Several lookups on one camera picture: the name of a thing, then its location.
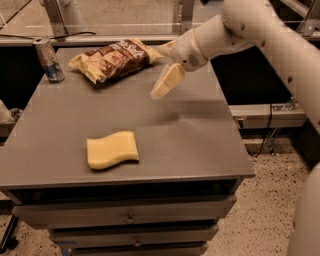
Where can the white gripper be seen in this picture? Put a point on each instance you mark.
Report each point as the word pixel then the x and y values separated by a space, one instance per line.
pixel 185 50

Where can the brown chip bag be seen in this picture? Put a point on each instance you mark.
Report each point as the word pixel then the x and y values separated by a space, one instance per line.
pixel 115 60

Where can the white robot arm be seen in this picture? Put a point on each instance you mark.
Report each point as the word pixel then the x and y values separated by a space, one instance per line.
pixel 295 61

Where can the redbull can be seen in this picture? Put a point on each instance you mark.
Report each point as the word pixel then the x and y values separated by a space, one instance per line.
pixel 48 59

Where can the yellow sponge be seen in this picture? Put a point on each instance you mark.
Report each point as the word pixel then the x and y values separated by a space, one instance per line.
pixel 111 150

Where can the grey drawer cabinet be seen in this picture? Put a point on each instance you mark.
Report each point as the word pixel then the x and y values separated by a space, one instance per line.
pixel 191 162

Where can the top drawer knob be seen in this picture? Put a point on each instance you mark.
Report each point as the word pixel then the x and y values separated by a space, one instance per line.
pixel 130 219

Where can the drawer knob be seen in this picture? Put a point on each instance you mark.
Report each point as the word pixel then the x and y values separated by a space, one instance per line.
pixel 130 219
pixel 137 243

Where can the white object at left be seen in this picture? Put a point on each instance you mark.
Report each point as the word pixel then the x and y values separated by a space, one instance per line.
pixel 5 114

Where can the metal frame post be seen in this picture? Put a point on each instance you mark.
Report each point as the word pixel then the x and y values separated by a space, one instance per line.
pixel 182 16

